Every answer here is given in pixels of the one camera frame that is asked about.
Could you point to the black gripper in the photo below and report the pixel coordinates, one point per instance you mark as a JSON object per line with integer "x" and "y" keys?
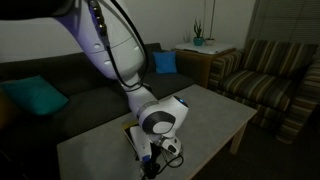
{"x": 156, "y": 158}

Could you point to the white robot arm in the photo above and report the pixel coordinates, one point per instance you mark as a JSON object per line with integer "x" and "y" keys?
{"x": 110, "y": 43}

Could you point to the black book yellow spine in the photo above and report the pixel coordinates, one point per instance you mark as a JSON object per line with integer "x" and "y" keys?
{"x": 128, "y": 126}

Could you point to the dark grey sofa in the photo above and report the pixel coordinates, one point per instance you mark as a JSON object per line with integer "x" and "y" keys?
{"x": 86, "y": 106}

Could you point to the blue cushion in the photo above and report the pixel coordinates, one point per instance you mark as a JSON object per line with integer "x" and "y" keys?
{"x": 165, "y": 63}

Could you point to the wooden side table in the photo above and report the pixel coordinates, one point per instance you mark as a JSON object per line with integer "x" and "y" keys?
{"x": 196, "y": 66}

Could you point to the white tray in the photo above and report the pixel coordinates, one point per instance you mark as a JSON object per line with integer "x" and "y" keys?
{"x": 206, "y": 48}

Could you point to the teal plant pot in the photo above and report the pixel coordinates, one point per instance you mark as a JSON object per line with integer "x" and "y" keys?
{"x": 198, "y": 41}

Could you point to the teal cushion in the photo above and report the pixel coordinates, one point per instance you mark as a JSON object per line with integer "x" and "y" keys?
{"x": 33, "y": 96}

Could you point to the striped armchair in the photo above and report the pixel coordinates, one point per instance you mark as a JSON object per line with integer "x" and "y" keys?
{"x": 263, "y": 83}

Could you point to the small white pot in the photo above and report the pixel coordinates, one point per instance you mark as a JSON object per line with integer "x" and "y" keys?
{"x": 210, "y": 41}

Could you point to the green potted plant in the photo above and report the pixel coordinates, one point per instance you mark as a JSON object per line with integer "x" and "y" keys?
{"x": 198, "y": 28}

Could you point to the window blinds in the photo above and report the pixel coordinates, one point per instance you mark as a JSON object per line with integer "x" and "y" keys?
{"x": 286, "y": 20}

